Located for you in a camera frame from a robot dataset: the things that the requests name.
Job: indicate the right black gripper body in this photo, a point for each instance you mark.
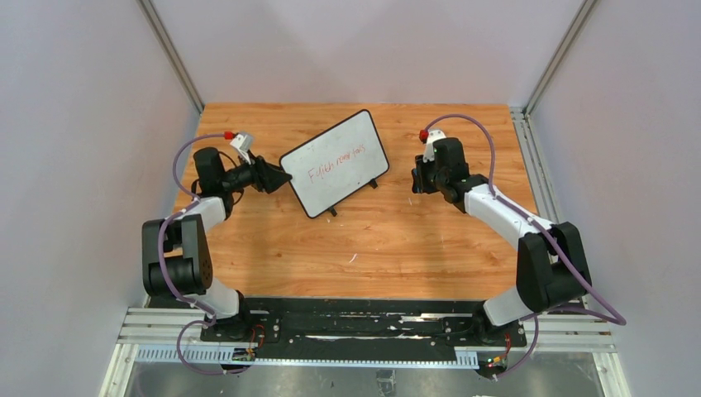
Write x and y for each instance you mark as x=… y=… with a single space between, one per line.
x=418 y=182

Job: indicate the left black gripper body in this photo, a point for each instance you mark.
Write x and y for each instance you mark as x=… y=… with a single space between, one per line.
x=260 y=174

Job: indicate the blue eraser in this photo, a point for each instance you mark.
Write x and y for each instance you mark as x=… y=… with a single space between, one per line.
x=416 y=182

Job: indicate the small whiteboard black frame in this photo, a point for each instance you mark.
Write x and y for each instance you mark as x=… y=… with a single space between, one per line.
x=336 y=163

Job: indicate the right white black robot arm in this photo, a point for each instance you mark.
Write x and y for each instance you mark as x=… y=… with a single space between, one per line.
x=551 y=264

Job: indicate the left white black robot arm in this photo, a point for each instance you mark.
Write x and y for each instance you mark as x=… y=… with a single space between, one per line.
x=176 y=260

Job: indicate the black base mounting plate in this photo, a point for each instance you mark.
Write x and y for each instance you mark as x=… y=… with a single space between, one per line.
x=364 y=330

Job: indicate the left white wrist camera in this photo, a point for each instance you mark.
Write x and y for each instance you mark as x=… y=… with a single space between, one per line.
x=241 y=144

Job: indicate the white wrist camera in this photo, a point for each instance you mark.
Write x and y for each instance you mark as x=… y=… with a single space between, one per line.
x=241 y=144
x=430 y=138

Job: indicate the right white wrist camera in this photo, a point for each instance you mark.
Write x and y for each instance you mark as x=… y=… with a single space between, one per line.
x=430 y=138

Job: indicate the aluminium frame rail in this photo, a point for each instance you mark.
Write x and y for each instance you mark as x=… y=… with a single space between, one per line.
x=535 y=165

